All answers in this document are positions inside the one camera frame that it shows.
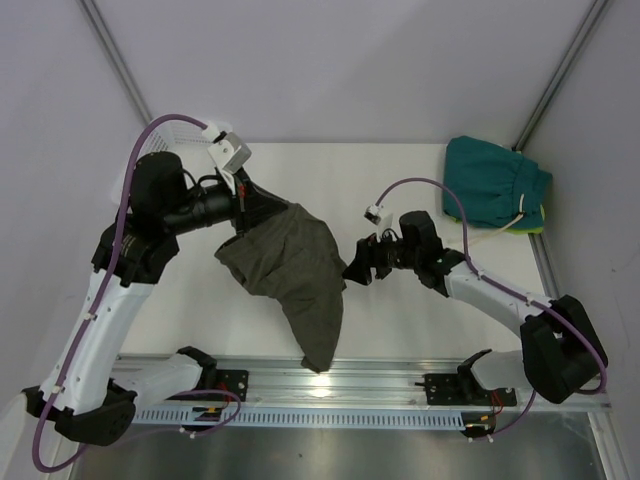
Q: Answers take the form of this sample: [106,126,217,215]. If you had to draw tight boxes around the teal folded shorts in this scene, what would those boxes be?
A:
[442,135,554,232]

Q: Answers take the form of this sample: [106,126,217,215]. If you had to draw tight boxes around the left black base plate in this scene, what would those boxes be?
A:
[213,369,250,401]

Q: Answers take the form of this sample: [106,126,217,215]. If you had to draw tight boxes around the aluminium mounting rail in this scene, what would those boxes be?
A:
[112,355,612,412]

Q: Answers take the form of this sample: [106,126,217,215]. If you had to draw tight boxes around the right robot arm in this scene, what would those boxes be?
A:
[343,206,608,404]

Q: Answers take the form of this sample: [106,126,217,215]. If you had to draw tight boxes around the right aluminium corner post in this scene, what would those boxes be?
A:
[511,0,613,152]

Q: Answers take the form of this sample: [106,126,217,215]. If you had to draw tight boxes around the white slotted cable duct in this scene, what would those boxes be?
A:
[133,405,465,431]

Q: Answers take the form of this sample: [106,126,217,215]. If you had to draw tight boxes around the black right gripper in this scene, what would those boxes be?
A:
[342,226,420,286]

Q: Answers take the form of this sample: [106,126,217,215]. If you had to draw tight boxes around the white plastic basket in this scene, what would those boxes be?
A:
[109,117,234,207]

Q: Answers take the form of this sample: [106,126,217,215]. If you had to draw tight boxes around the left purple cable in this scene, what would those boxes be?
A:
[32,114,207,474]

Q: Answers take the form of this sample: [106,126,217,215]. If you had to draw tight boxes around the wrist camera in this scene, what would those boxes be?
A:
[364,204,393,238]
[202,124,252,175]

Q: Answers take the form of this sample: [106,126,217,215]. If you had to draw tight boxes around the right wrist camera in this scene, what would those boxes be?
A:
[364,204,393,238]

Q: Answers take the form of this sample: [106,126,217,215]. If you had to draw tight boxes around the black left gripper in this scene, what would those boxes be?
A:
[163,167,287,237]

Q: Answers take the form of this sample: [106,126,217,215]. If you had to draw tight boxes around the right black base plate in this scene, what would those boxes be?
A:
[415,373,517,407]

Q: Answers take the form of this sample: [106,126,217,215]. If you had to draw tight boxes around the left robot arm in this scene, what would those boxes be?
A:
[24,151,288,446]

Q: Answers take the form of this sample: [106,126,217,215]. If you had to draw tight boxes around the aluminium corner post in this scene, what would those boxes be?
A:
[76,0,152,124]
[511,0,613,152]

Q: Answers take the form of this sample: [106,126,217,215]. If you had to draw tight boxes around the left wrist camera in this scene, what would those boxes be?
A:
[202,124,252,175]

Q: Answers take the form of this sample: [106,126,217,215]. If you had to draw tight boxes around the left aluminium corner post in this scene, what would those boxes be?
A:
[76,0,152,124]

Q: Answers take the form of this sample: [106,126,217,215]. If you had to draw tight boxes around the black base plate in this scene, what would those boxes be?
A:
[415,373,517,407]
[213,369,250,401]

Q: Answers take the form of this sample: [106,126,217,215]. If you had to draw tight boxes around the olive green shorts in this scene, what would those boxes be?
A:
[215,204,346,373]

